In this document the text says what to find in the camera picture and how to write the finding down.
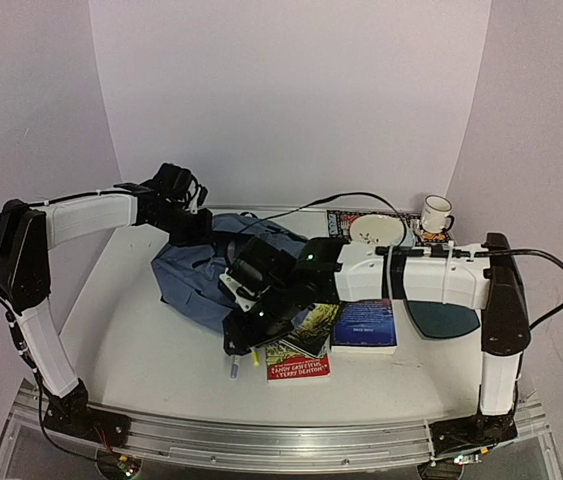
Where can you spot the green fantasy cover book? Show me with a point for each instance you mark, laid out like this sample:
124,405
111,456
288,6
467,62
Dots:
309,339

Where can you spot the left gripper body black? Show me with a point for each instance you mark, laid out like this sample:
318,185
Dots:
186,231

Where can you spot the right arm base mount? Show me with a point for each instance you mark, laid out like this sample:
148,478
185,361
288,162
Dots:
468,434

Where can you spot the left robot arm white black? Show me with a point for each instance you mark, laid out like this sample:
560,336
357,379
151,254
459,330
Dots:
34,234

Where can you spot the white yellow highlighter pen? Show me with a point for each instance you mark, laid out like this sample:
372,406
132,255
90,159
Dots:
255,359

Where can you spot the red treehouse comic book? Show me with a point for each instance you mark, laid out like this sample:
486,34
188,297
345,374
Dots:
284,364

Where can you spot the blue student backpack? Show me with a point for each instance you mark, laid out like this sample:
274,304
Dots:
188,276

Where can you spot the white enamel mug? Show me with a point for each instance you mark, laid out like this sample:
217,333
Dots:
436,215

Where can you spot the blue orange back-cover book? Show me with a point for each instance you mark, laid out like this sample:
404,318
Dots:
366,327

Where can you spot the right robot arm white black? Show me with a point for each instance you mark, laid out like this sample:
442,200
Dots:
482,277

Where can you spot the patterned black placemat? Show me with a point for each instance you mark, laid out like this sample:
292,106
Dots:
339,221

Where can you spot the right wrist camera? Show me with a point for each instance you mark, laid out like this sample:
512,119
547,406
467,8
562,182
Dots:
243,283

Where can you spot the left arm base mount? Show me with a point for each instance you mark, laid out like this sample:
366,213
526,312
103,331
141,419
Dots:
84,422

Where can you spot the white pen purple cap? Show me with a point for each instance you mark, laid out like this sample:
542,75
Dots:
235,363

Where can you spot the aluminium table front rail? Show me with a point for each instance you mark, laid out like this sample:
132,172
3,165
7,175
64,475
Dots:
169,447

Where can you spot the dark teal square plate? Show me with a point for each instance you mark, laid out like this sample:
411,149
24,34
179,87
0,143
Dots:
439,321

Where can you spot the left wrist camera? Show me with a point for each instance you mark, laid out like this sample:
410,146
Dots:
195,196

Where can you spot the cream and blue plate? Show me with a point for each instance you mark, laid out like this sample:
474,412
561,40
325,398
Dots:
381,230

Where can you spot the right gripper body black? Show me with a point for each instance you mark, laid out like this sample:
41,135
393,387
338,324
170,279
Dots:
254,329

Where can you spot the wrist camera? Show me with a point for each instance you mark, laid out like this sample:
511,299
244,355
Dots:
243,283
195,196

